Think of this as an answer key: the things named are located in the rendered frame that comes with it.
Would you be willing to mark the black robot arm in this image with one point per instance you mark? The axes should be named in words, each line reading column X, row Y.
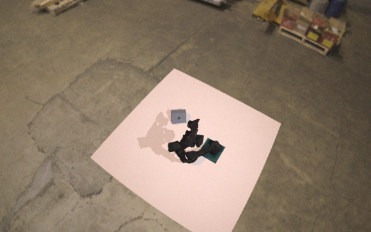
column 179, row 148

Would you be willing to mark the grey sloped panel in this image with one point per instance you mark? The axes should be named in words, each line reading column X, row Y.
column 178, row 116

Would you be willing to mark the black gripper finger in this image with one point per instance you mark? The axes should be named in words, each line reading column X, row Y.
column 194, row 123
column 192, row 136

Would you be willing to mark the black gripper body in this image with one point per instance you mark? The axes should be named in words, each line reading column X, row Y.
column 185, row 141

